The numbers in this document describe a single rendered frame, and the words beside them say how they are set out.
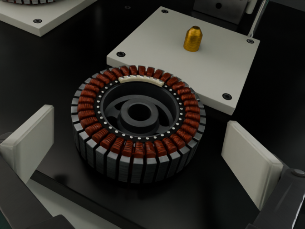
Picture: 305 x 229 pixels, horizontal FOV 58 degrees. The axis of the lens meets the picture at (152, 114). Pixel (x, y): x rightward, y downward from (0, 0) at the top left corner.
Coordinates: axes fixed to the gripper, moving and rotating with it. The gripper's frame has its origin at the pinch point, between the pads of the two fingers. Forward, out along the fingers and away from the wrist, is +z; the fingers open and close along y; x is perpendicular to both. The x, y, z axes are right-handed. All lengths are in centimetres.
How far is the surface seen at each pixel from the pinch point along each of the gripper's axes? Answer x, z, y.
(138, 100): 1.3, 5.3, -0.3
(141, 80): 2.9, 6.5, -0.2
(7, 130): -2.2, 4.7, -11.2
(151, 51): 4.9, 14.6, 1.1
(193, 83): 2.4, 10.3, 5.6
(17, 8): 8.0, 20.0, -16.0
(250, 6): 12.2, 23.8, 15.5
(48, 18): 7.2, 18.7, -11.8
